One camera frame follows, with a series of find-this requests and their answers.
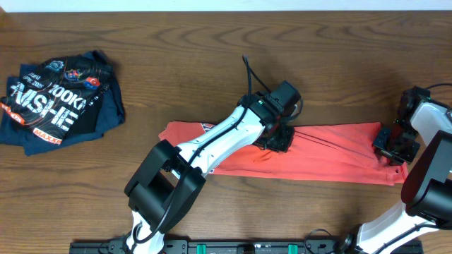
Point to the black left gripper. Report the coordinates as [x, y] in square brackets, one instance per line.
[284, 146]

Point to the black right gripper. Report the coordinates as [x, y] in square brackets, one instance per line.
[395, 159]

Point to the orange red t-shirt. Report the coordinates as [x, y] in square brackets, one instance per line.
[342, 153]

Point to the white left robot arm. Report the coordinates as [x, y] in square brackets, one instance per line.
[170, 178]

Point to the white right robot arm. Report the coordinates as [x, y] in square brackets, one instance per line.
[421, 136]

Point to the dark blue folded shirt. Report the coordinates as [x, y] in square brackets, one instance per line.
[104, 114]

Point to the black printed folded shirt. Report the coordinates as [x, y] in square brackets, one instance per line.
[50, 99]

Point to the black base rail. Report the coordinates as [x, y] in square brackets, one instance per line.
[176, 245]

